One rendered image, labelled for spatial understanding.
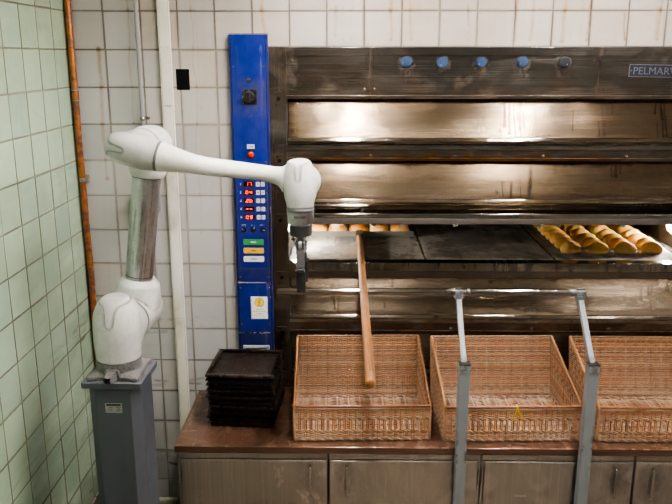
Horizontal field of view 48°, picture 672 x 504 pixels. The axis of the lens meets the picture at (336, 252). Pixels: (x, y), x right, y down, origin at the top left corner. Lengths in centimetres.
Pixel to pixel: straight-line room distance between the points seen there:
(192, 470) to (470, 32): 209
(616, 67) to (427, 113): 80
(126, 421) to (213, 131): 127
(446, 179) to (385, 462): 121
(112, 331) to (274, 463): 90
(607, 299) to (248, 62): 187
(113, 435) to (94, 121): 136
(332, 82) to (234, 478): 167
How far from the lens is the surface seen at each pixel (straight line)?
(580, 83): 340
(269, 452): 311
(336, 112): 327
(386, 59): 326
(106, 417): 278
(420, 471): 315
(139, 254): 279
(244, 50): 324
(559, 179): 342
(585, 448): 316
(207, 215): 337
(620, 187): 349
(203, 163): 252
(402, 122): 327
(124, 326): 266
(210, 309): 349
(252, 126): 325
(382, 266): 337
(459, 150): 331
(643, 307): 366
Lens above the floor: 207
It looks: 15 degrees down
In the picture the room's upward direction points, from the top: straight up
